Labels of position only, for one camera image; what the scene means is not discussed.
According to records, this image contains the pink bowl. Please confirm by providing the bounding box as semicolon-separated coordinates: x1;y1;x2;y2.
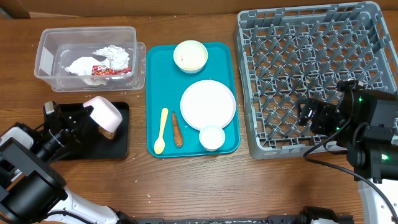
83;96;123;133

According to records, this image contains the brown food scrap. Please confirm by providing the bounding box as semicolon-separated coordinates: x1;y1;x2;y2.
98;126;116;140

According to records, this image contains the red snack wrapper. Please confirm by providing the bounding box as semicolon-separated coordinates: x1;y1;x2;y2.
91;65;132;75

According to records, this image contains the white napkin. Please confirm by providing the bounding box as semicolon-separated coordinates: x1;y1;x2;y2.
65;45;132;86

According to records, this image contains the white paper cup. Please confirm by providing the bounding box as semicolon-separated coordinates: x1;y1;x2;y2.
199;126;226;152

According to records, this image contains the pale green bowl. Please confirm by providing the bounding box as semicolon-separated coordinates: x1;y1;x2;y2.
173;40;208;73

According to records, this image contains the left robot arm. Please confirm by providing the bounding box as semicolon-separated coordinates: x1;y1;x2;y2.
1;106;135;223

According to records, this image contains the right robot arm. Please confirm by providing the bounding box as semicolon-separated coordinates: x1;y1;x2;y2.
296;80;397;223

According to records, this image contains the black waste tray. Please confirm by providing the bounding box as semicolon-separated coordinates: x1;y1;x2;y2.
55;102;129;160

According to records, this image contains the grey dishwasher rack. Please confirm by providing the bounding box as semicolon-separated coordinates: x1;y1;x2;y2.
234;1;397;159

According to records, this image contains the clear plastic bin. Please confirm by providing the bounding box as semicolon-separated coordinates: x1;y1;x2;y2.
34;26;146;92

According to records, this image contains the yellow plastic spoon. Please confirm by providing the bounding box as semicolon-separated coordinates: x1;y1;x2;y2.
154;108;169;155

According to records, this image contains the teal serving tray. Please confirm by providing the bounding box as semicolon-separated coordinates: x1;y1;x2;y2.
146;42;241;159

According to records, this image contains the white round plate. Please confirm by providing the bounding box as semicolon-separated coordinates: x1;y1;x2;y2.
180;80;236;130

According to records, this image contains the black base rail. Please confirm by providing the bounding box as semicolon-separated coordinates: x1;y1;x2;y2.
77;205;355;224

